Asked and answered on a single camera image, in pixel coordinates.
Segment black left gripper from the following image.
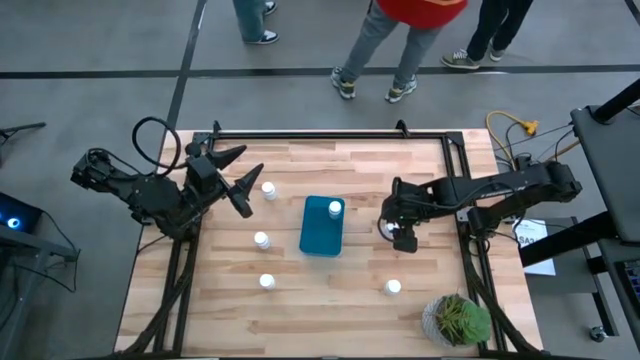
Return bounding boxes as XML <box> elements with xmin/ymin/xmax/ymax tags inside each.
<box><xmin>185</xmin><ymin>144</ymin><xmax>265</xmax><ymax>220</ymax></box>

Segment teal plastic basket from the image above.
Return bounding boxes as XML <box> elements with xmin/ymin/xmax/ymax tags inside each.
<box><xmin>298</xmin><ymin>194</ymin><xmax>347</xmax><ymax>258</ymax></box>

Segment potted green plant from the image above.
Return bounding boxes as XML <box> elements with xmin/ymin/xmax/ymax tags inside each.
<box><xmin>421</xmin><ymin>293</ymin><xmax>494</xmax><ymax>349</ymax></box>

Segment white paper sheet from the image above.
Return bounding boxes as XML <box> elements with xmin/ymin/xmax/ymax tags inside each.
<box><xmin>513</xmin><ymin>218</ymin><xmax>558</xmax><ymax>277</ymax></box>

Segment person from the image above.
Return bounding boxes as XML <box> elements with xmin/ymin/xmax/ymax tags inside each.
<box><xmin>329</xmin><ymin>0</ymin><xmax>469</xmax><ymax>104</ymax></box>
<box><xmin>439</xmin><ymin>0</ymin><xmax>534</xmax><ymax>71</ymax></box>
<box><xmin>232</xmin><ymin>0</ymin><xmax>280</xmax><ymax>46</ymax></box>

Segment black desk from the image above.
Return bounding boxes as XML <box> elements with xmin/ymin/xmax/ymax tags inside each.
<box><xmin>569</xmin><ymin>104</ymin><xmax>640</xmax><ymax>246</ymax></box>

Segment black tripod leg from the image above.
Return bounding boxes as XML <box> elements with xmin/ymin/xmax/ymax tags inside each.
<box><xmin>0</xmin><ymin>121</ymin><xmax>48</xmax><ymax>142</ymax></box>

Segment black computer with blue light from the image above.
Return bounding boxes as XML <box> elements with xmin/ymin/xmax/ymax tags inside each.
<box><xmin>0</xmin><ymin>192</ymin><xmax>44</xmax><ymax>234</ymax></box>

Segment black stand pole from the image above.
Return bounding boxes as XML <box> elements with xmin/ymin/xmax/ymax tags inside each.
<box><xmin>592</xmin><ymin>77</ymin><xmax>640</xmax><ymax>124</ymax></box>

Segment black aluminium table frame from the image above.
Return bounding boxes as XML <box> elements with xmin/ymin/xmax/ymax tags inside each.
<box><xmin>117</xmin><ymin>118</ymin><xmax>544</xmax><ymax>360</ymax></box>

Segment black cable loop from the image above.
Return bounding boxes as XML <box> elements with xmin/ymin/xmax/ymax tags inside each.
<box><xmin>131</xmin><ymin>115</ymin><xmax>183</xmax><ymax>177</ymax></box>

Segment yellow extension cord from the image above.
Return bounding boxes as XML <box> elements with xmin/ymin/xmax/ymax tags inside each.
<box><xmin>485</xmin><ymin>110</ymin><xmax>541</xmax><ymax>169</ymax></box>

